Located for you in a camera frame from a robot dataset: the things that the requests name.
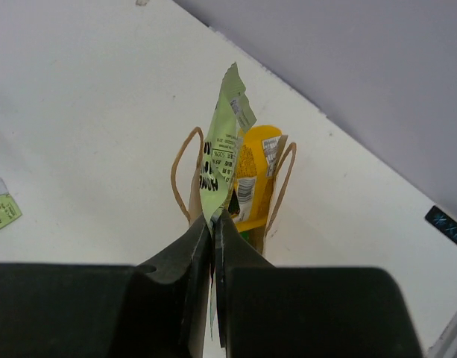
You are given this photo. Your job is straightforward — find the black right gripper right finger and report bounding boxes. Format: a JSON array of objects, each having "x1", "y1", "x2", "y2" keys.
[{"x1": 214, "y1": 211, "x2": 423, "y2": 357}]

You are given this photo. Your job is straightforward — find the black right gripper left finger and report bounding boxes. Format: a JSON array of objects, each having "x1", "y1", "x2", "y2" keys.
[{"x1": 0, "y1": 218, "x2": 212, "y2": 357}]

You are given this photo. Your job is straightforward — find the green chips bag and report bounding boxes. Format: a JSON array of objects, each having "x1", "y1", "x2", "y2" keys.
[{"x1": 240, "y1": 230, "x2": 250, "y2": 242}]

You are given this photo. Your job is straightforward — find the green candy packet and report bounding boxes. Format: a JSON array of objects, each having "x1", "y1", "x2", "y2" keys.
[{"x1": 0, "y1": 178, "x2": 22, "y2": 230}]

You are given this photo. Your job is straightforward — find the yellow M&M packet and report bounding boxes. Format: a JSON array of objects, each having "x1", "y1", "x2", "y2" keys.
[{"x1": 232, "y1": 125, "x2": 282, "y2": 233}]

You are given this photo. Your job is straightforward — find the light green sachet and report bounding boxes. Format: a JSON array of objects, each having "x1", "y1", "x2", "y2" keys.
[{"x1": 198, "y1": 61, "x2": 258, "y2": 342}]

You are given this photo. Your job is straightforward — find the brown paper bag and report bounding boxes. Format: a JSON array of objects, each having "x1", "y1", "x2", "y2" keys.
[{"x1": 170, "y1": 126, "x2": 298, "y2": 258}]

